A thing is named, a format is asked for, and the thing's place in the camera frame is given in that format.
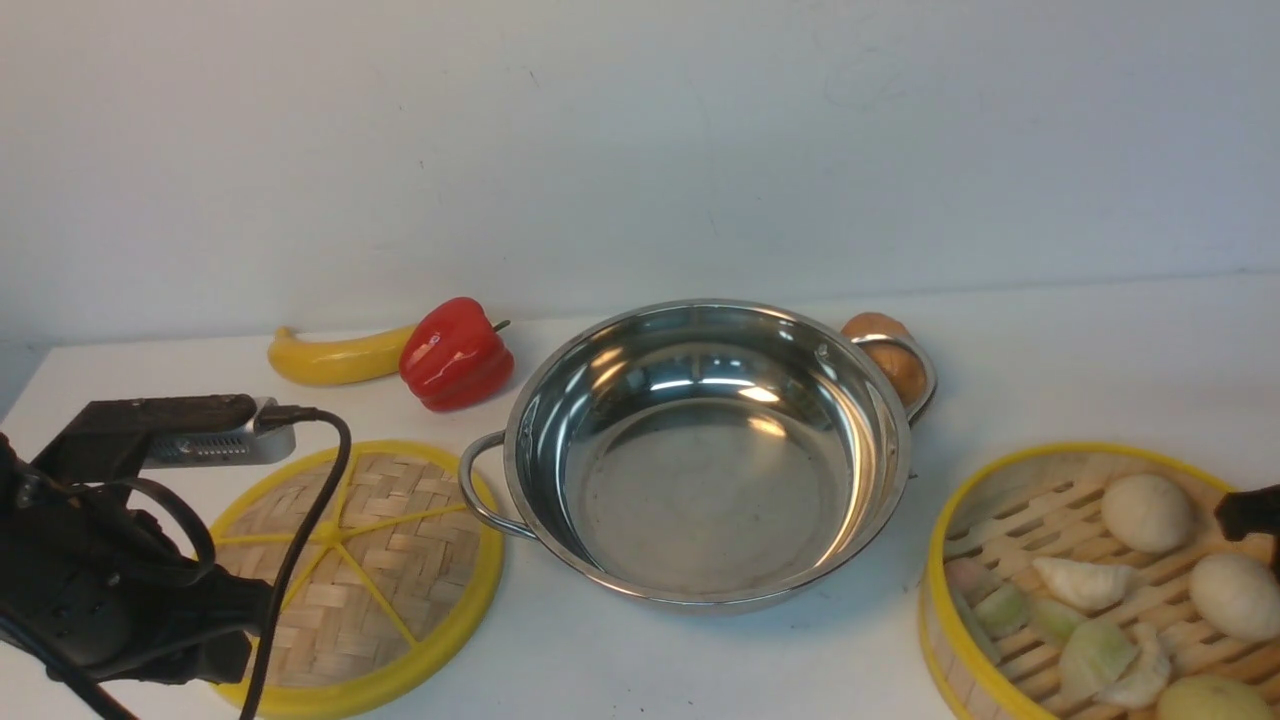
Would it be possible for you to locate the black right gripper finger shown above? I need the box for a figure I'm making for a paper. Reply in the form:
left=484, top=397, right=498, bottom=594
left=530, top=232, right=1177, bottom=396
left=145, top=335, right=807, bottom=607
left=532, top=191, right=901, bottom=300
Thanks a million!
left=1215, top=486, right=1280, bottom=579

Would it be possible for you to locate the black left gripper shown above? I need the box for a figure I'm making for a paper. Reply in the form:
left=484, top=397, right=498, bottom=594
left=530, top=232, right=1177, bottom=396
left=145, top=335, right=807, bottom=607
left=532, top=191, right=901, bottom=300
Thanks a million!
left=3, top=434, right=276, bottom=685

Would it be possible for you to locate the yellow bamboo steamer basket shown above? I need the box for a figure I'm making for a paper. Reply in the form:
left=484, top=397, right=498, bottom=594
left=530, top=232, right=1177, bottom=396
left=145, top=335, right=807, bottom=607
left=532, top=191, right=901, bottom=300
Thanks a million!
left=918, top=442, right=1279, bottom=719

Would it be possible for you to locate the yellow woven bamboo steamer lid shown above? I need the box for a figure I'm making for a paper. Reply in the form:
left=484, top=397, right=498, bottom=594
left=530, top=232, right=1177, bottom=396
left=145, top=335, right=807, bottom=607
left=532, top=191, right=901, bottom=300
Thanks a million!
left=257, top=439, right=504, bottom=719

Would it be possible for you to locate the stainless steel pot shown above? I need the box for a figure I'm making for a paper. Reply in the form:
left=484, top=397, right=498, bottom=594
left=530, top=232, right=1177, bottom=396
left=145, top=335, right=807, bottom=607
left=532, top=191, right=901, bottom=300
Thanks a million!
left=456, top=299, right=938, bottom=614

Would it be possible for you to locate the white bun right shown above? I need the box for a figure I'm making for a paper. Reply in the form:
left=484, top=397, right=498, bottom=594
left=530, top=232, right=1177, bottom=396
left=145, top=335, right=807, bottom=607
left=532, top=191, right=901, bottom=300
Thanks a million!
left=1189, top=553, right=1279, bottom=643

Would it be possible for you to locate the white bun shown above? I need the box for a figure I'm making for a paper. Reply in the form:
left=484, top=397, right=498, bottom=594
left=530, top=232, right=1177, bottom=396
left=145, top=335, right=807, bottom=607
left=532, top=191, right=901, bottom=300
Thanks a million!
left=1101, top=474, right=1196, bottom=555
left=1189, top=553, right=1279, bottom=643

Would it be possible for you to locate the white bun far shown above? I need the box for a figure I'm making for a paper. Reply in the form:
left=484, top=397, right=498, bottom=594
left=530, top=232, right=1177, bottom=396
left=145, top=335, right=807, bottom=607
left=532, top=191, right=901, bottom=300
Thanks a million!
left=1101, top=474, right=1196, bottom=555

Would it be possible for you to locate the white dumpling centre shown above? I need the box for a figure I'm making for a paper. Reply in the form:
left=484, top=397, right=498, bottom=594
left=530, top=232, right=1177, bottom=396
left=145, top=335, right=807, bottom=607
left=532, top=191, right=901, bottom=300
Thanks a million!
left=1032, top=557, right=1135, bottom=612

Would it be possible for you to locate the white dumpling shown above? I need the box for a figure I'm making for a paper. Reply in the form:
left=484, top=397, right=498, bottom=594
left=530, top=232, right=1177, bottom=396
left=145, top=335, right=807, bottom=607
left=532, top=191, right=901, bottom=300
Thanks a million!
left=1094, top=623, right=1172, bottom=710
left=1032, top=557, right=1135, bottom=612

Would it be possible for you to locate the white dumpling front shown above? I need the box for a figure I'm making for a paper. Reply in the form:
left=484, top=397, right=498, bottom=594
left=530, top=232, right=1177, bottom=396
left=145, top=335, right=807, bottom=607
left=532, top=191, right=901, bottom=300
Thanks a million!
left=1094, top=623, right=1172, bottom=710

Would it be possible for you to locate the yellowish bun front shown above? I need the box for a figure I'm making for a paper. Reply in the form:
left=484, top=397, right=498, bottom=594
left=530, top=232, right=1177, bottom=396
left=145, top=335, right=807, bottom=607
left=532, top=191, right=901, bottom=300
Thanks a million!
left=1155, top=675, right=1277, bottom=719

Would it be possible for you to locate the green dumpling front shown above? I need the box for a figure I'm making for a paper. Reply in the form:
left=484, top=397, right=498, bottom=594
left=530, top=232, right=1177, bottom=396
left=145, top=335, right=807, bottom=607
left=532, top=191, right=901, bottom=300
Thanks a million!
left=1059, top=618, right=1139, bottom=702

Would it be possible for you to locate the small green dumpling middle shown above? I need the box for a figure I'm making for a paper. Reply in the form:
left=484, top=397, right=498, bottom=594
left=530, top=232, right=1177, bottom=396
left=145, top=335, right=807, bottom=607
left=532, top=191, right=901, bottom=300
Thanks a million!
left=1029, top=597, right=1087, bottom=647

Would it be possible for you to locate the green dumpling left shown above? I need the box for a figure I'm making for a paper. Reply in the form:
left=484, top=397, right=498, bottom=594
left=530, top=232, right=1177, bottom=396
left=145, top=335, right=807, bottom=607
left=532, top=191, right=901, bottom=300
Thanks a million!
left=973, top=584, right=1030, bottom=641

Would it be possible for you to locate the pink dumpling left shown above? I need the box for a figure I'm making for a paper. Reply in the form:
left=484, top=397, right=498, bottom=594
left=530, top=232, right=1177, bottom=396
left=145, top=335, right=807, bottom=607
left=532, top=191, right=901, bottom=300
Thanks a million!
left=943, top=557, right=1002, bottom=607

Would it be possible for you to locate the yellow toy banana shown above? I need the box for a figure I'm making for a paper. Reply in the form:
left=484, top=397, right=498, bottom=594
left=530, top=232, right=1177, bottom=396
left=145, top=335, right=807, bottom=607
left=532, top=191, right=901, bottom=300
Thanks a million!
left=266, top=325, right=413, bottom=387

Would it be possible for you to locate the brown toy potato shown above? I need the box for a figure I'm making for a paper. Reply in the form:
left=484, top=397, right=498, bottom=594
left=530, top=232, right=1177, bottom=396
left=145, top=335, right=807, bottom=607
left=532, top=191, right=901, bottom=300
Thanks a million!
left=841, top=313, right=925, bottom=407

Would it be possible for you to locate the red toy bell pepper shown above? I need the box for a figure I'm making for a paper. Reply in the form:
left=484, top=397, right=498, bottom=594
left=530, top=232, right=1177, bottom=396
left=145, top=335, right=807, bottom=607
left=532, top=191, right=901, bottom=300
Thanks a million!
left=399, top=297, right=515, bottom=413

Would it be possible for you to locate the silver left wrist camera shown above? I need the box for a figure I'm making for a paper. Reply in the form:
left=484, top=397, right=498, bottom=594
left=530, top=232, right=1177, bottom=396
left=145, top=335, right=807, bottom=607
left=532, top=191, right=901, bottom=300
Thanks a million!
left=32, top=395, right=298, bottom=483

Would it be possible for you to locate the black left camera cable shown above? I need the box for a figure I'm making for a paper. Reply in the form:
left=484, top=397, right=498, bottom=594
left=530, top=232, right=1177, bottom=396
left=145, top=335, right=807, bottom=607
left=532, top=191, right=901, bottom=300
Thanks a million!
left=238, top=404, right=353, bottom=720

